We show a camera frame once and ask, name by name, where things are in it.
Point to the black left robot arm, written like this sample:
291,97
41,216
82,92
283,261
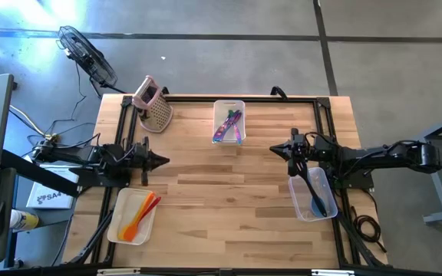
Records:
75,155

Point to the yellow spray can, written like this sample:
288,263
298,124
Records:
25,220

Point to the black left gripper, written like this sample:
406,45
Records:
145,161

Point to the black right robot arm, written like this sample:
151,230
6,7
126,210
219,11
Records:
378,157

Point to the iridescent metal spoon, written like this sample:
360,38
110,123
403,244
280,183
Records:
218,136

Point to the clear plastic bin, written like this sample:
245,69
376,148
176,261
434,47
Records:
301,209

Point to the red silicone spatula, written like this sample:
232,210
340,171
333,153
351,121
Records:
156,200

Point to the black side desk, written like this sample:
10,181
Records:
40,177

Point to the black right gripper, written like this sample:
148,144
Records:
295,153

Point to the grey metal stand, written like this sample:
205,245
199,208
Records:
441,199

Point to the white printed booklet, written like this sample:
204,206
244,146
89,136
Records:
50,197

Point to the yellow power plug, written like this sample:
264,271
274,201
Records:
52,137

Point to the silver metal bracket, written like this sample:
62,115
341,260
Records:
332,273
117,272

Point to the black slotted spoon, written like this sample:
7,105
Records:
313,191

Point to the white plastic bin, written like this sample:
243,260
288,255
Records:
125,207
221,105

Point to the black aluminium table frame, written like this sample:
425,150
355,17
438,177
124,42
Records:
190,99

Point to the black floor fan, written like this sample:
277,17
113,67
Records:
86,57

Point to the orange silicone spatula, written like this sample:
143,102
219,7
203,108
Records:
132,230

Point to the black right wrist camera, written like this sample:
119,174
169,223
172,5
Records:
310,147

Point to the blue silicone spoon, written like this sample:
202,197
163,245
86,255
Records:
317,210

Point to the small black clamp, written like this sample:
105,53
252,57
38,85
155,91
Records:
165,91

